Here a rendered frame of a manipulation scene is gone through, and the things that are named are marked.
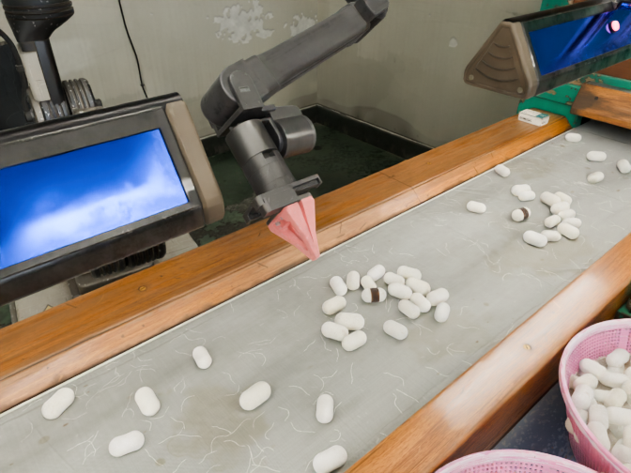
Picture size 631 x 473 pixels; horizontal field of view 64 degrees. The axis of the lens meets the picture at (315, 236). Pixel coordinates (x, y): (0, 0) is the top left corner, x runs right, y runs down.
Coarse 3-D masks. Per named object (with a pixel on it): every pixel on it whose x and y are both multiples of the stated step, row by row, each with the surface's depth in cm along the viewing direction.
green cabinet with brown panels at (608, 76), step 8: (544, 0) 119; (552, 0) 118; (560, 0) 117; (568, 0) 115; (576, 0) 115; (584, 0) 114; (544, 8) 120; (616, 64) 114; (624, 64) 112; (600, 72) 117; (608, 72) 115; (616, 72) 114; (624, 72) 113; (576, 80) 120; (584, 80) 119; (592, 80) 118; (600, 80) 116; (608, 80) 115; (616, 80) 114; (624, 80) 113
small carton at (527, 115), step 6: (522, 114) 121; (528, 114) 120; (534, 114) 120; (540, 114) 120; (546, 114) 120; (522, 120) 122; (528, 120) 120; (534, 120) 119; (540, 120) 118; (546, 120) 120; (540, 126) 119
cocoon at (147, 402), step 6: (138, 390) 55; (144, 390) 55; (150, 390) 55; (138, 396) 55; (144, 396) 54; (150, 396) 54; (138, 402) 54; (144, 402) 54; (150, 402) 54; (156, 402) 54; (144, 408) 53; (150, 408) 53; (156, 408) 54; (144, 414) 54; (150, 414) 54
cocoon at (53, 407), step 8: (56, 392) 55; (64, 392) 55; (72, 392) 55; (48, 400) 54; (56, 400) 54; (64, 400) 54; (72, 400) 55; (48, 408) 53; (56, 408) 53; (64, 408) 54; (48, 416) 53; (56, 416) 54
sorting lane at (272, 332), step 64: (448, 192) 97; (576, 192) 97; (320, 256) 79; (384, 256) 79; (448, 256) 79; (512, 256) 79; (576, 256) 79; (192, 320) 67; (256, 320) 67; (320, 320) 67; (384, 320) 67; (448, 320) 67; (512, 320) 67; (64, 384) 58; (128, 384) 58; (192, 384) 58; (320, 384) 58; (384, 384) 58; (448, 384) 58; (0, 448) 51; (64, 448) 51; (192, 448) 51; (256, 448) 51; (320, 448) 51
